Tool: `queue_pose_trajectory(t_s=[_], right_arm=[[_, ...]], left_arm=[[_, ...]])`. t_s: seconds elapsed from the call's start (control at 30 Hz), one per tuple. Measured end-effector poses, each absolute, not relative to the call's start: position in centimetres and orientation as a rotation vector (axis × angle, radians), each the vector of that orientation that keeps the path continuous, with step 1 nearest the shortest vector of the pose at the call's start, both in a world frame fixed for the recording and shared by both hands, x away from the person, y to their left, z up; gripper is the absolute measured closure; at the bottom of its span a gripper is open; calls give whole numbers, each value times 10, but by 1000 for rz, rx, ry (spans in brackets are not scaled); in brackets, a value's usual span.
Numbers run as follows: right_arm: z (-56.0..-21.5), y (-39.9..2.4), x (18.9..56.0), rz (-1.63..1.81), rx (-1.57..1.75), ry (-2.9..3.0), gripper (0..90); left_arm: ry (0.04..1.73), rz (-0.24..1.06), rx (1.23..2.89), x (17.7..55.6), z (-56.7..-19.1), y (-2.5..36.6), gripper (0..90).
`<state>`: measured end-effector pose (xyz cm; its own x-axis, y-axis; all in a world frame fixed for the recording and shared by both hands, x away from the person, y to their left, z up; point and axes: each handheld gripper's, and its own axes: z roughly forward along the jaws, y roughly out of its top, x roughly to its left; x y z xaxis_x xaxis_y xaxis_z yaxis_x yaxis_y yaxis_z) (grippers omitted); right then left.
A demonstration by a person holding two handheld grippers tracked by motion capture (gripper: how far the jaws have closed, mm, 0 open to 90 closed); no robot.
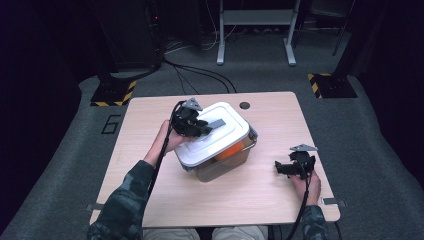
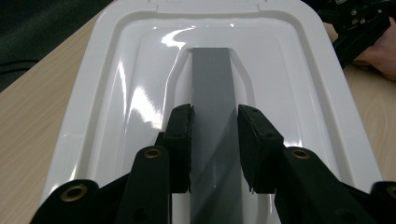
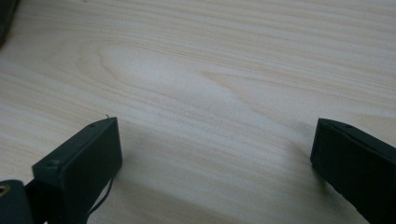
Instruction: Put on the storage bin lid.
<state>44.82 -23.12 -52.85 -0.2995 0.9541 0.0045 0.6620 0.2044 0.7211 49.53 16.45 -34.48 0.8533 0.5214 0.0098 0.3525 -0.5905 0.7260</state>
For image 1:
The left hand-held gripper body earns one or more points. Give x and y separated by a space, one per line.
185 120

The person's right hand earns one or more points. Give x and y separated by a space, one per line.
310 190

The person's left hand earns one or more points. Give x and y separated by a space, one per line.
173 141

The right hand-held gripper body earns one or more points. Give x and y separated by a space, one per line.
301 161

